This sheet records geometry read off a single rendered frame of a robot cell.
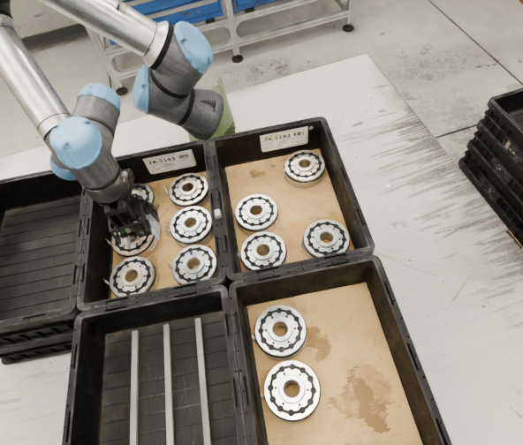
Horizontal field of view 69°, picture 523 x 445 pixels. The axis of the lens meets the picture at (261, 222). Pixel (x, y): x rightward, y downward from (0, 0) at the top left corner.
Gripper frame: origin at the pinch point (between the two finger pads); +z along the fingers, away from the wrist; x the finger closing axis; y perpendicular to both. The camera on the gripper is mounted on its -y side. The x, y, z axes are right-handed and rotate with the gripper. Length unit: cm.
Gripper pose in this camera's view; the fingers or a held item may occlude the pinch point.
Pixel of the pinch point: (146, 233)
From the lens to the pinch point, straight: 95.7
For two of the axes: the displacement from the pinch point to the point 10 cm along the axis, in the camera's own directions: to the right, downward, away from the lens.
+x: 9.5, -3.0, 0.8
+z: 1.0, 5.4, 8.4
